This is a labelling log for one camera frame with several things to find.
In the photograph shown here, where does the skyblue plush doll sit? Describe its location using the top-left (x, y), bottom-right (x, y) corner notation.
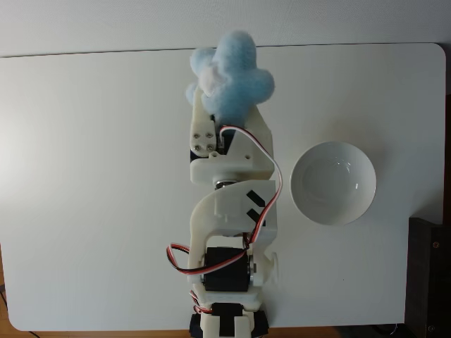
top-left (185, 30), bottom-right (276, 125)

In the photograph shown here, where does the white ceramic bowl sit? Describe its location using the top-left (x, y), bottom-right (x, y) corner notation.
top-left (290, 141), bottom-right (377, 226)

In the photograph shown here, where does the black table clamp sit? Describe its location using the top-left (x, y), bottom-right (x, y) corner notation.
top-left (252, 309), bottom-right (271, 334)
top-left (189, 312), bottom-right (206, 337)

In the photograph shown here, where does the dark wooden cabinet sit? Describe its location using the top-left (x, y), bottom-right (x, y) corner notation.
top-left (408, 217), bottom-right (451, 338)

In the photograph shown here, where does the red white black servo cable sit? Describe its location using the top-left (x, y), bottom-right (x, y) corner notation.
top-left (216, 125), bottom-right (285, 244)
top-left (190, 289), bottom-right (213, 315)
top-left (166, 242), bottom-right (253, 276)

